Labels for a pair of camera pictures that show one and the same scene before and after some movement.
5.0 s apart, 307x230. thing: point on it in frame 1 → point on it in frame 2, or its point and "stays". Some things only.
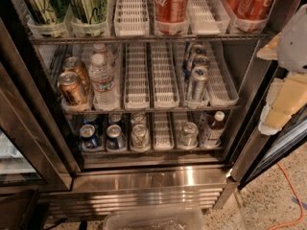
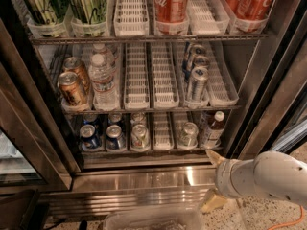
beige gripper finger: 271,50 → 215,158
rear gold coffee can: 77,65 stays
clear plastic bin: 155,218 stays
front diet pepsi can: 140,138 stays
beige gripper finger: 285,95 → 213,200
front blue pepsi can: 115,140 stays
